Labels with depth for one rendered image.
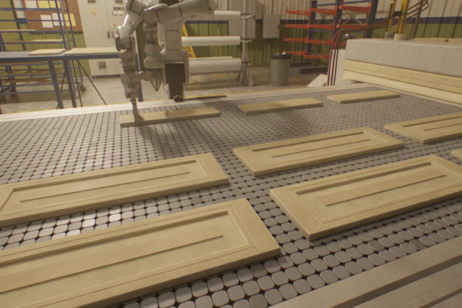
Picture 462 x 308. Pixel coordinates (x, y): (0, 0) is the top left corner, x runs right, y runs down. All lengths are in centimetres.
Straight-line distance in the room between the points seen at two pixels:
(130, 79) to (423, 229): 119
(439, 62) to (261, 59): 766
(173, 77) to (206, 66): 391
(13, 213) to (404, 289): 87
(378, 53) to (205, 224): 220
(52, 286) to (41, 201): 31
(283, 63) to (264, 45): 325
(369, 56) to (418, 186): 183
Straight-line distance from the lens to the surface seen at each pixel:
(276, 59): 641
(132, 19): 155
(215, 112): 144
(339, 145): 114
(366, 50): 270
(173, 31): 200
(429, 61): 235
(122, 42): 135
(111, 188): 87
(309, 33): 968
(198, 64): 593
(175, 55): 209
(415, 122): 156
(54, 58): 320
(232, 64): 615
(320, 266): 63
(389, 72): 255
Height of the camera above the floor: 132
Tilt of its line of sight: 22 degrees down
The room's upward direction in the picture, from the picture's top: straight up
